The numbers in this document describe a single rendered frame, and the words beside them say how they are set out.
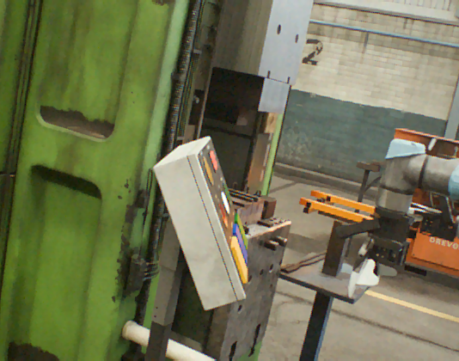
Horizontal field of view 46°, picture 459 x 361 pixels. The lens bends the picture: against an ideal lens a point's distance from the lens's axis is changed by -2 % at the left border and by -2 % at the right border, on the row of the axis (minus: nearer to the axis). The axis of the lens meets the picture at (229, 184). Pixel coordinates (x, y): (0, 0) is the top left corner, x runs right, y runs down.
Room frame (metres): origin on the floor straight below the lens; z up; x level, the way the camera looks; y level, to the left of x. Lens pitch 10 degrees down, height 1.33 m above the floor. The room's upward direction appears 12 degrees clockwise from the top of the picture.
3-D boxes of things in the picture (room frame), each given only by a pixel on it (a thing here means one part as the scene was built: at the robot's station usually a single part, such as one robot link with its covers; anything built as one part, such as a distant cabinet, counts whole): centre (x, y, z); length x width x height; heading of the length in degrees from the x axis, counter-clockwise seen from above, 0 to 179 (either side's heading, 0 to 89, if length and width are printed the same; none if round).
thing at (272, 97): (1.74, 0.11, 1.32); 0.42 x 0.20 x 0.10; 65
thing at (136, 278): (1.37, 0.19, 0.80); 0.06 x 0.03 x 0.14; 155
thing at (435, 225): (1.75, -0.70, 1.03); 0.12 x 0.08 x 0.09; 63
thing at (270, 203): (1.84, -0.10, 0.95); 0.12 x 0.08 x 0.06; 65
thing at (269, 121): (1.99, -0.09, 1.27); 0.09 x 0.02 x 0.17; 155
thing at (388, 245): (1.17, -0.36, 1.07); 0.09 x 0.08 x 0.12; 55
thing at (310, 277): (2.02, -0.45, 0.70); 0.40 x 0.30 x 0.02; 154
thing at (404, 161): (1.18, -0.36, 1.23); 0.09 x 0.08 x 0.11; 63
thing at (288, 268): (2.17, -0.41, 0.71); 0.60 x 0.04 x 0.01; 148
